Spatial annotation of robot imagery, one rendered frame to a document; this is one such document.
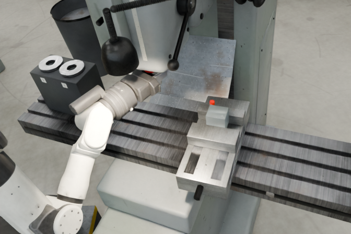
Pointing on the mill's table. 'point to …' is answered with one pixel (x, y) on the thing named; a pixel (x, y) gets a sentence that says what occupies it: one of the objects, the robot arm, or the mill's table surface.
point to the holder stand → (65, 81)
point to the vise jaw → (213, 137)
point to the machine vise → (213, 154)
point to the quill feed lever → (184, 9)
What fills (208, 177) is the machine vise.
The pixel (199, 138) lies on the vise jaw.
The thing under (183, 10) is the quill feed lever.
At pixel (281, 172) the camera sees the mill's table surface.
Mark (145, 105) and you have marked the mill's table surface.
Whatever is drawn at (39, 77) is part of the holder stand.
